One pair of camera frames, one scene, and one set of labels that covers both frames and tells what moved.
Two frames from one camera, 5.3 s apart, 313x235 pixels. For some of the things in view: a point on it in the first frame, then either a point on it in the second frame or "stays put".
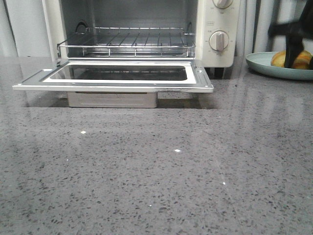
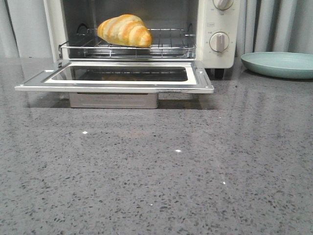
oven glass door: [149, 76] stays put
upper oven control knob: [222, 4] stays put
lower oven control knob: [218, 40] stays put
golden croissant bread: [302, 61] → [126, 30]
